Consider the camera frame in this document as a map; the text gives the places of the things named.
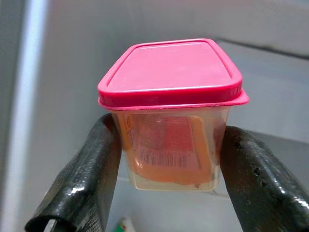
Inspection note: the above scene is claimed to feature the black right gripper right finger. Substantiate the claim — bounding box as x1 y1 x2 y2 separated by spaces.
218 125 309 232

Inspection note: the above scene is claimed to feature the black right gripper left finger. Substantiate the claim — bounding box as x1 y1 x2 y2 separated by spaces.
24 113 122 232

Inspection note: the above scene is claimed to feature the orange sauce packet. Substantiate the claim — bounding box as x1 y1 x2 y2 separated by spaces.
117 114 219 185

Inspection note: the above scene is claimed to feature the clear container pink lid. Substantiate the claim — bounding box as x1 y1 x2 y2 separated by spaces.
97 38 250 192

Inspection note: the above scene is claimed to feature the white green tube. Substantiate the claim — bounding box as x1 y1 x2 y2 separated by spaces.
115 216 133 232

